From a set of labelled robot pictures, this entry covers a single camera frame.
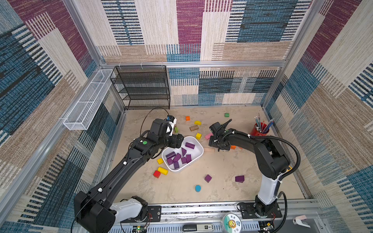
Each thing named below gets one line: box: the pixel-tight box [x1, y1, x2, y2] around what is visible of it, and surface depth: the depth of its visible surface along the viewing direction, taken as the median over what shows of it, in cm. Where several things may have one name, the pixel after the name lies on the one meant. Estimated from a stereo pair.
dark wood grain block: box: [189, 124, 199, 132], surface depth 110 cm
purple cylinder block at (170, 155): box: [165, 151, 177, 160], surface depth 93 cm
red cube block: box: [153, 170, 161, 179], surface depth 87 cm
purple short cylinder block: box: [185, 142, 196, 150], surface depth 98 cm
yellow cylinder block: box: [157, 166, 169, 176], surface depth 87 cm
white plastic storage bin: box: [161, 135, 204, 173], surface depth 93 cm
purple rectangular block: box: [172, 152, 182, 163], surface depth 93 cm
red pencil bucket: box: [250, 121, 270, 137], surface depth 96 cm
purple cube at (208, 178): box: [204, 174, 213, 184], surface depth 85 cm
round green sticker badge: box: [223, 213, 242, 233], surface depth 65 cm
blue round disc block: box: [194, 184, 202, 193], surface depth 83 cm
